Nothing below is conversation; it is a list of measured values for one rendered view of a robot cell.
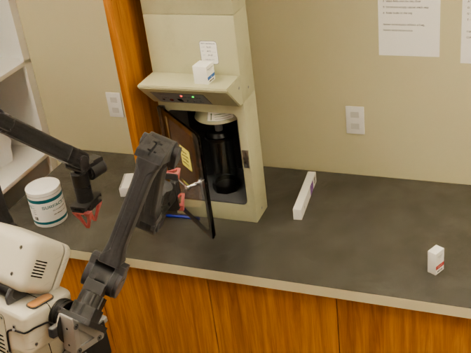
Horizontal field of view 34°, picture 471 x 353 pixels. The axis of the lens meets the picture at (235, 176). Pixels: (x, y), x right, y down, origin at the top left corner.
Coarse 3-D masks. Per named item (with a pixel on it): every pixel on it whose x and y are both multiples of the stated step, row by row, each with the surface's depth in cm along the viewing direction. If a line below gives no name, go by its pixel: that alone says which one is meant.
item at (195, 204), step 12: (168, 120) 260; (168, 132) 265; (180, 132) 254; (192, 132) 244; (180, 144) 258; (192, 144) 247; (180, 156) 262; (192, 156) 251; (192, 168) 255; (204, 168) 247; (192, 180) 259; (204, 180) 249; (192, 192) 263; (204, 192) 252; (192, 204) 267; (204, 204) 256; (192, 216) 272; (204, 216) 260; (204, 228) 265
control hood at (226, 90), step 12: (156, 72) 259; (144, 84) 251; (156, 84) 250; (168, 84) 249; (180, 84) 248; (192, 84) 247; (204, 84) 246; (216, 84) 244; (228, 84) 243; (240, 84) 250; (216, 96) 245; (228, 96) 243; (240, 96) 251
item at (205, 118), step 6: (198, 114) 267; (204, 114) 265; (210, 114) 264; (216, 114) 263; (222, 114) 263; (228, 114) 264; (198, 120) 267; (204, 120) 265; (210, 120) 264; (216, 120) 263; (222, 120) 263; (228, 120) 264
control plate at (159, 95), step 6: (156, 96) 257; (162, 96) 255; (168, 96) 254; (174, 96) 253; (186, 96) 251; (198, 96) 248; (204, 96) 247; (186, 102) 257; (192, 102) 256; (198, 102) 255; (204, 102) 254; (210, 102) 253
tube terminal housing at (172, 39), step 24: (144, 24) 252; (168, 24) 249; (192, 24) 246; (216, 24) 243; (240, 24) 245; (168, 48) 254; (192, 48) 250; (240, 48) 247; (168, 72) 258; (192, 72) 255; (216, 72) 251; (240, 72) 249; (240, 120) 257; (240, 144) 262; (264, 192) 281; (216, 216) 282; (240, 216) 278
